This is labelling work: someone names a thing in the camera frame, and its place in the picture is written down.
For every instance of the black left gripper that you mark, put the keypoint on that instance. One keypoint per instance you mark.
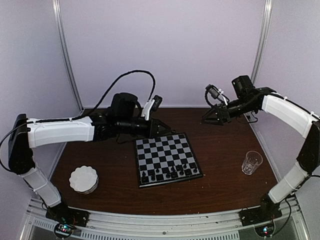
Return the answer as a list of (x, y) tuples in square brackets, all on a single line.
[(152, 130)]

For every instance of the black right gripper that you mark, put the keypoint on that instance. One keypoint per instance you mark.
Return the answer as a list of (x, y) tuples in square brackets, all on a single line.
[(208, 114)]

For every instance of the black and grey chessboard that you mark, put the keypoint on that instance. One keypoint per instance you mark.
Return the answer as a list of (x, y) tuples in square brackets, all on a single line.
[(163, 153)]

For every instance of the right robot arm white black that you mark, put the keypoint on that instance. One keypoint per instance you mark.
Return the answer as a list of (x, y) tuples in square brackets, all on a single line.
[(254, 99)]

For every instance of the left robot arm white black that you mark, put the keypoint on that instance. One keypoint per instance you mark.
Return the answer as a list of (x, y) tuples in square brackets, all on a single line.
[(123, 116)]

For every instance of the right round control board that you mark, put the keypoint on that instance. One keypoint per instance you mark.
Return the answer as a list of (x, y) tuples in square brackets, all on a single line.
[(265, 230)]

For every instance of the round control board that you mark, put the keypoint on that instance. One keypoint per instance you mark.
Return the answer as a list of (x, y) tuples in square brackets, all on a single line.
[(62, 230), (265, 230)]

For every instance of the left round control board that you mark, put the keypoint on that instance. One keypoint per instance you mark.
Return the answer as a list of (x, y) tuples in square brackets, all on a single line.
[(62, 230)]

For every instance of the clear drinking glass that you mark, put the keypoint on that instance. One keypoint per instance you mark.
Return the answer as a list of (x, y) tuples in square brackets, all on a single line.
[(251, 162)]

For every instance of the white scalloped bowl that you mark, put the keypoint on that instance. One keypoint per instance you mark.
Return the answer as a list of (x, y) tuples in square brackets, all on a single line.
[(84, 180)]

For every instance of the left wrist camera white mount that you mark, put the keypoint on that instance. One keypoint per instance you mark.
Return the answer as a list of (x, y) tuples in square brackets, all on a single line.
[(151, 106)]

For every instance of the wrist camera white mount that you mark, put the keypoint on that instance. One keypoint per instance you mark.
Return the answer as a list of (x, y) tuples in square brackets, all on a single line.
[(151, 106), (216, 93)]

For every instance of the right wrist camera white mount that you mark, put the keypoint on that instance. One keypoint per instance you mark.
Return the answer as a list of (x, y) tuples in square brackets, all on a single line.
[(216, 93)]

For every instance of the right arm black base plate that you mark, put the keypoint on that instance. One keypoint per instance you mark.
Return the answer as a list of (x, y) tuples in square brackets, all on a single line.
[(253, 216)]

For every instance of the right aluminium corner post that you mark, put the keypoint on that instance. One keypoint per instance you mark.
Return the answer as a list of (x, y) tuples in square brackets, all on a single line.
[(264, 31)]

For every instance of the aluminium corner post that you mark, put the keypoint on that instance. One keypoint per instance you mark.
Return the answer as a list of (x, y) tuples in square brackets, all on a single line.
[(264, 31), (66, 57)]

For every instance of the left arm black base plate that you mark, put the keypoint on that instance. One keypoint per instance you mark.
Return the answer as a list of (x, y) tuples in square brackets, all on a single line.
[(73, 217)]

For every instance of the aluminium front rail frame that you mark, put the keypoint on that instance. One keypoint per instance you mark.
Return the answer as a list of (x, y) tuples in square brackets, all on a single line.
[(224, 225)]

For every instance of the left aluminium corner post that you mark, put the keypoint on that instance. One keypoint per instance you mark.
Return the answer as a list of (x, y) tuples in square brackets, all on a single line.
[(66, 57)]

